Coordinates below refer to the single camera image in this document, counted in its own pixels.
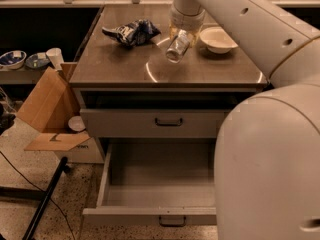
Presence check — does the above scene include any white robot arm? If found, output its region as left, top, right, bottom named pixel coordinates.
left=174, top=0, right=320, bottom=240

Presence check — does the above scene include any grey drawer cabinet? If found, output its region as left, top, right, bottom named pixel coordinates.
left=69, top=4, right=268, bottom=143

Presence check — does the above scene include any closed top drawer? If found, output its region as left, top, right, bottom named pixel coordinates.
left=80, top=109, right=227, bottom=138

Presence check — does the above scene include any open middle drawer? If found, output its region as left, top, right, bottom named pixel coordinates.
left=83, top=139, right=216, bottom=226

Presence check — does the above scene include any blue crumpled chip bag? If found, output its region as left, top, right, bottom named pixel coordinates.
left=102, top=19, right=161, bottom=47

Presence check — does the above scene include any white paper bowl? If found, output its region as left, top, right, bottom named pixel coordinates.
left=200, top=27, right=238, bottom=54

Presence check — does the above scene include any white cup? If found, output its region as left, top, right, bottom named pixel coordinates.
left=46, top=48, right=64, bottom=69

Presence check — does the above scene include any small white bowl in box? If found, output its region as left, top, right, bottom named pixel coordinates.
left=68, top=116, right=85, bottom=132

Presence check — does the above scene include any brown cardboard box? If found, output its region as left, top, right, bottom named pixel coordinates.
left=17, top=68, right=104, bottom=164

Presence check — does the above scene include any blue patterned bowl right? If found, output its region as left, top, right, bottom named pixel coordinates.
left=25, top=52, right=50, bottom=70

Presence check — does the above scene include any blue patterned bowl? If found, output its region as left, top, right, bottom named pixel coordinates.
left=25, top=52, right=50, bottom=70
left=0, top=50, right=27, bottom=70

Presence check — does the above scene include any blue patterned bowl left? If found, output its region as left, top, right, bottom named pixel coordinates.
left=0, top=50, right=27, bottom=70

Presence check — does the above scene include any black stand leg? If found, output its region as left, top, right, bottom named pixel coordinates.
left=22, top=157, right=68, bottom=240

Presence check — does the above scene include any black top drawer handle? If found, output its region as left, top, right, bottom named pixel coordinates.
left=154, top=118, right=183, bottom=127

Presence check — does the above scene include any black drawer handle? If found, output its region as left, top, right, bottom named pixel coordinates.
left=158, top=216, right=187, bottom=228
left=154, top=118, right=183, bottom=127

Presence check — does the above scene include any black middle drawer handle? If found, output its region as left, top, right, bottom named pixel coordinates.
left=158, top=216, right=187, bottom=228

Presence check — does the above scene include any black floor cable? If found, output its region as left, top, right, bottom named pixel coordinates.
left=0, top=150, right=76, bottom=240

